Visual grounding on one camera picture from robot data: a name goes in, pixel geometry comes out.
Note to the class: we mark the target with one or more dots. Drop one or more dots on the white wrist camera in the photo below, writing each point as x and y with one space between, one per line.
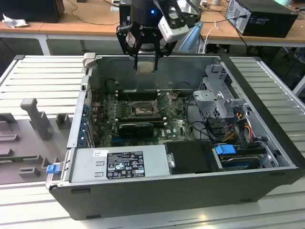
170 32

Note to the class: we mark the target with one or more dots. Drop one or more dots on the blue disk carrier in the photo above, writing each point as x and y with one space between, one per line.
225 149

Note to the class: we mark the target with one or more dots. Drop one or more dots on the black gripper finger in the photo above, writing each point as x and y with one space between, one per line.
156 64
121 40

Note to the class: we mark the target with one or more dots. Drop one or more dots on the large black box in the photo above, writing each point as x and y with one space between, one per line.
31 9

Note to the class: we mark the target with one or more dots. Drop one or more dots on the CPU socket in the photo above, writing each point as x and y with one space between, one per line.
143 109

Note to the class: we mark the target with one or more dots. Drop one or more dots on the RAM slot black latches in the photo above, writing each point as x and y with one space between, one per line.
157 119
157 124
122 99

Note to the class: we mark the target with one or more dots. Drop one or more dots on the crumpled white paper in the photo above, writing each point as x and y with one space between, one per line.
14 22

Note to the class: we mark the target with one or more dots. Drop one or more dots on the grey parts rack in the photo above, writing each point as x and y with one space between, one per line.
35 143

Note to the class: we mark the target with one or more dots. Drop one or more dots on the black computer tower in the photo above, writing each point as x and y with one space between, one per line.
269 23

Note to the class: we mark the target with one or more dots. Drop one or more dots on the teal cup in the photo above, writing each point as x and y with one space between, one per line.
284 2

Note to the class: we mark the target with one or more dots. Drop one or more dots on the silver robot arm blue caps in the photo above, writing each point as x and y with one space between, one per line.
146 48

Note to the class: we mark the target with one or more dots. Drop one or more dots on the RAM slot white latches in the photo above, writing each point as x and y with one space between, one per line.
157 121
122 96
157 116

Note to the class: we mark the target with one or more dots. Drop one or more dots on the green motherboard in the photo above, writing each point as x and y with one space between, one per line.
176 128

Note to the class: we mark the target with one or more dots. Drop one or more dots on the grey plastic case latch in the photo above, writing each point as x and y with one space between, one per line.
89 60

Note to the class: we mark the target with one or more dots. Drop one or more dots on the grey power supply unit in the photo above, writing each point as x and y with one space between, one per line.
81 167

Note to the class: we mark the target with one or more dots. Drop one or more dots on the grey metal drive cage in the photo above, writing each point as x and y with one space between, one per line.
209 95

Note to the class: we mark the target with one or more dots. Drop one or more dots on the blue plastic case latch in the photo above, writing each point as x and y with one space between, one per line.
52 169

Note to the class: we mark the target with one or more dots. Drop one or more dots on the metal locking lever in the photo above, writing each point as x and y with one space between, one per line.
129 101

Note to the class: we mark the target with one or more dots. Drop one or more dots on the black plastic shroud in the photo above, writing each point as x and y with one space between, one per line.
190 155

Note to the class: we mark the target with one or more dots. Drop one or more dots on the silver hard disk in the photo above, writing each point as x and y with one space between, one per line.
238 164

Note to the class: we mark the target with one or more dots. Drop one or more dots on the green RAM stick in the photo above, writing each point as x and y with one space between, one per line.
14 159

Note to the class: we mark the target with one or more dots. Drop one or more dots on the silver CPU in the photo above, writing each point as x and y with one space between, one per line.
145 67

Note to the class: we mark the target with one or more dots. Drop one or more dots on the white cup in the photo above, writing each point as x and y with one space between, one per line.
216 2

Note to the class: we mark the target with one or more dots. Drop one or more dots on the black PC case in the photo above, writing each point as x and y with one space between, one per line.
166 198

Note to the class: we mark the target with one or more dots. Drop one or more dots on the small black box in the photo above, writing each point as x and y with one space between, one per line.
124 14

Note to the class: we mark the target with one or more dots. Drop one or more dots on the black graphics card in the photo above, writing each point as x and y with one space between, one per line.
135 130

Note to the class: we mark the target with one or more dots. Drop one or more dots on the wooden desk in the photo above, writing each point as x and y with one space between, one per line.
228 33
71 26

